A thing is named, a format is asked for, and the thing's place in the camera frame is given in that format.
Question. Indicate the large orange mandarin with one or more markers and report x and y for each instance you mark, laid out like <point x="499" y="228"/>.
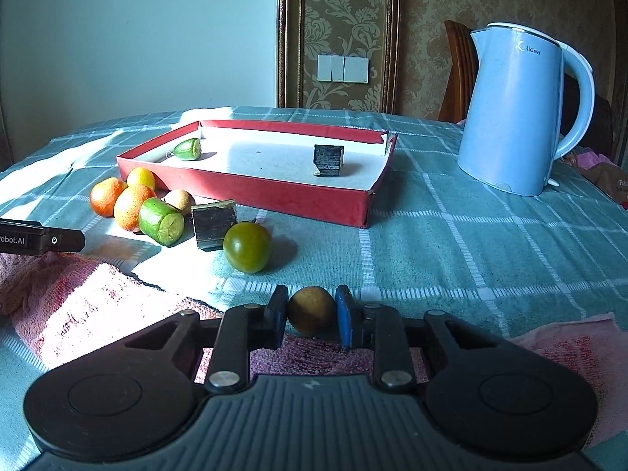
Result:
<point x="131" y="208"/>

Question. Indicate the reddish orange mandarin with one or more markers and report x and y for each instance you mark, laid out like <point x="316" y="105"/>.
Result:
<point x="105" y="197"/>

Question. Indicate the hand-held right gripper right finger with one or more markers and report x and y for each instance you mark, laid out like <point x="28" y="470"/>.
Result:
<point x="347" y="316"/>

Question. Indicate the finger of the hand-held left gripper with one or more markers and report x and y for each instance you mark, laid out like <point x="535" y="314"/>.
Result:
<point x="59" y="241"/>

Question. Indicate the light blue electric kettle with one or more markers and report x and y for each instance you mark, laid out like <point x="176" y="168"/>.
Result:
<point x="515" y="117"/>

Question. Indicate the small green cucumber piece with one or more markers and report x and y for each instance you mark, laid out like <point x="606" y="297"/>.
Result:
<point x="189" y="149"/>

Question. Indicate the brown round fruit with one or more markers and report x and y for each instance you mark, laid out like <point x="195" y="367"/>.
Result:
<point x="311" y="310"/>
<point x="179" y="199"/>

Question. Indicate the pink towel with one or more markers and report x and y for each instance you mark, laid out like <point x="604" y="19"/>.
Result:
<point x="83" y="299"/>

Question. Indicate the dark brown cube block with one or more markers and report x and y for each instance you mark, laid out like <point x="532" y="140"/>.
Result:
<point x="327" y="161"/>
<point x="214" y="224"/>

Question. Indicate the white wall light switch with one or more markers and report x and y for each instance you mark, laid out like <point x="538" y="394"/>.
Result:
<point x="356" y="69"/>
<point x="329" y="67"/>

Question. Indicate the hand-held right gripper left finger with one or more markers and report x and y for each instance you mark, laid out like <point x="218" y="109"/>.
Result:
<point x="277" y="311"/>

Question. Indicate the framed floral wall panel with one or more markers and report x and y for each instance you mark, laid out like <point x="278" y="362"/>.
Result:
<point x="338" y="24"/>

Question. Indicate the wooden chair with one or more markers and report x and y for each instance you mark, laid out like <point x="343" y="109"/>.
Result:
<point x="461" y="73"/>

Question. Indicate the large green cucumber piece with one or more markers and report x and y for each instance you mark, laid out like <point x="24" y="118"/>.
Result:
<point x="162" y="221"/>

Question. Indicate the red cardboard tray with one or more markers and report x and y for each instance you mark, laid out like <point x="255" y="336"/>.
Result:
<point x="274" y="191"/>

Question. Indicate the pink cloth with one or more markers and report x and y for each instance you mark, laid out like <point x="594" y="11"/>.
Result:
<point x="591" y="161"/>

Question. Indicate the brown snack bag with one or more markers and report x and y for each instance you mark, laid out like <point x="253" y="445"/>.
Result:
<point x="611" y="181"/>

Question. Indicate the teal plaid tablecloth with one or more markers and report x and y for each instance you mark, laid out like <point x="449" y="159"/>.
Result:
<point x="466" y="250"/>

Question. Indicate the green tomato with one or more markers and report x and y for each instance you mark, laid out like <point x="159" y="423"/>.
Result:
<point x="248" y="248"/>

